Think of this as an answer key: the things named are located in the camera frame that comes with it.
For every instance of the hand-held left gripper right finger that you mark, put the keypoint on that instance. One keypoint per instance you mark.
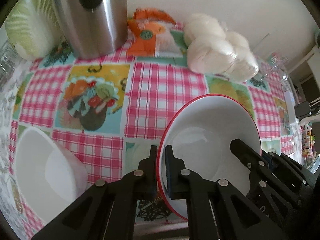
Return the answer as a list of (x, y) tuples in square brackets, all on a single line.
[(170, 177)]

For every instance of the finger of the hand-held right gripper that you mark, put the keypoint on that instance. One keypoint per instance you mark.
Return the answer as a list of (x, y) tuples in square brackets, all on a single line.
[(247, 160), (272, 157)]

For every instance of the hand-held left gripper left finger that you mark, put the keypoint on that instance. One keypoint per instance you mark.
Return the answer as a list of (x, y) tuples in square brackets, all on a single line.
[(151, 175)]

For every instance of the strawberry print bowl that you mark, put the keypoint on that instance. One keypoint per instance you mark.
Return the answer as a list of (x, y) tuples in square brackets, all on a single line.
[(207, 120)]

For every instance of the yellow snack packets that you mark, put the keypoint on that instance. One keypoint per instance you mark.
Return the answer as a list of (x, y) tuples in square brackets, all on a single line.
[(307, 142)]

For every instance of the black charger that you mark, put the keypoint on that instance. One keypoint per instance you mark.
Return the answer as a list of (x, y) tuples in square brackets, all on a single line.
[(302, 110)]

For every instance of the pink checked tablecloth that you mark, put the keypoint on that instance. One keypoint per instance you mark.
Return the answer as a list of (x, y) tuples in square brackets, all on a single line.
[(160, 92)]

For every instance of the clear glass mug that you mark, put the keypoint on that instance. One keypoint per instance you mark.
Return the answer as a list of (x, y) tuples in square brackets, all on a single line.
[(275, 65)]

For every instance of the bag of white steamed buns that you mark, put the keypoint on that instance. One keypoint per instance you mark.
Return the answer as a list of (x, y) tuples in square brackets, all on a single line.
[(217, 52)]

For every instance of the small white cup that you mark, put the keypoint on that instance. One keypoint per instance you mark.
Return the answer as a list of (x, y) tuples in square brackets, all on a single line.
[(37, 160)]

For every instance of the orange snack packet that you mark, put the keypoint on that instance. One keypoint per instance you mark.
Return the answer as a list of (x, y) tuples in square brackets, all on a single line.
[(145, 35)]

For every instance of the stainless steel thermos jug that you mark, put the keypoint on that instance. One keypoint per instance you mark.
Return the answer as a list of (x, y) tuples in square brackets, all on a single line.
[(100, 30)]

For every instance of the napa cabbage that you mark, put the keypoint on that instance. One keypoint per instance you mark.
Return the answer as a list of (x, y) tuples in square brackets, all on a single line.
[(27, 30)]

